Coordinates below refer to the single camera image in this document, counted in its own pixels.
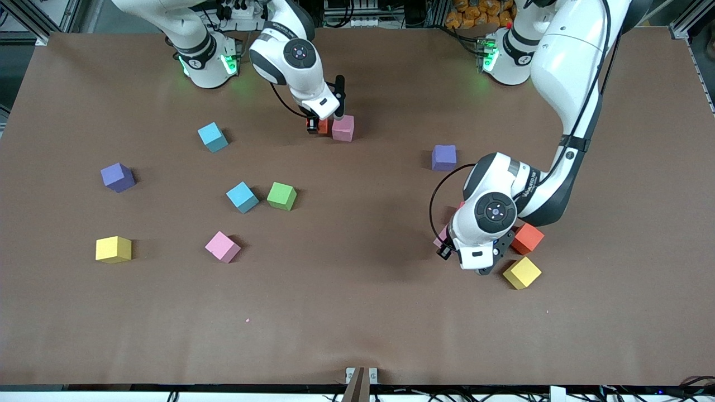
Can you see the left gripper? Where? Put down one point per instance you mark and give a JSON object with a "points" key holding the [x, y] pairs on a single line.
{"points": [[445, 250]]}

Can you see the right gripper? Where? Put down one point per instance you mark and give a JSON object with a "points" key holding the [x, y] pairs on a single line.
{"points": [[311, 124]]}

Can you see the pink foam cube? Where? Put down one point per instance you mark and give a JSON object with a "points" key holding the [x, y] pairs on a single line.
{"points": [[343, 129], [441, 234], [222, 247]]}

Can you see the orange foam cube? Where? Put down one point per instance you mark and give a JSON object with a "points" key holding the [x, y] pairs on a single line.
{"points": [[529, 239], [324, 127]]}

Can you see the purple foam cube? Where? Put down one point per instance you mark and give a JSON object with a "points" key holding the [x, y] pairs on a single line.
{"points": [[444, 157], [117, 177]]}

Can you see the green foam cube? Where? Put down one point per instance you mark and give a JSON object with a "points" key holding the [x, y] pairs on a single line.
{"points": [[281, 196]]}

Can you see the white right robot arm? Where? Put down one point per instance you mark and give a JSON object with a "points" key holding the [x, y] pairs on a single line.
{"points": [[299, 53]]}

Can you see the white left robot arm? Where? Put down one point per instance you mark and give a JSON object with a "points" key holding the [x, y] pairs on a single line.
{"points": [[494, 212]]}

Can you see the yellow foam cube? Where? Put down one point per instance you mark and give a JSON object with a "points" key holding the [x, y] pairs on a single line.
{"points": [[113, 249], [524, 273]]}

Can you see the grey electronics rack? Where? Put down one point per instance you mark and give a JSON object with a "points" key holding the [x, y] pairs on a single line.
{"points": [[357, 17]]}

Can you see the white power strip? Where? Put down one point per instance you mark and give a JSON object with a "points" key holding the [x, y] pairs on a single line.
{"points": [[240, 12]]}

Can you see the cyan foam cube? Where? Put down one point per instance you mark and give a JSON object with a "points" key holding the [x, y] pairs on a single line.
{"points": [[242, 197], [212, 137]]}

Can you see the brown table cover sheet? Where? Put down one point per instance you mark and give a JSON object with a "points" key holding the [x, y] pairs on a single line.
{"points": [[357, 290]]}

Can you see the bag of orange items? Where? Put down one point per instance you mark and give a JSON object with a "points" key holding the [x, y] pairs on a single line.
{"points": [[475, 14]]}

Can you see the metal bracket with wooden strip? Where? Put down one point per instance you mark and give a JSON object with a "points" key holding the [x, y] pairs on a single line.
{"points": [[361, 385]]}

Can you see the aluminium frame post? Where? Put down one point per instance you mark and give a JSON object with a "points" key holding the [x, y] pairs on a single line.
{"points": [[33, 22], [684, 25]]}

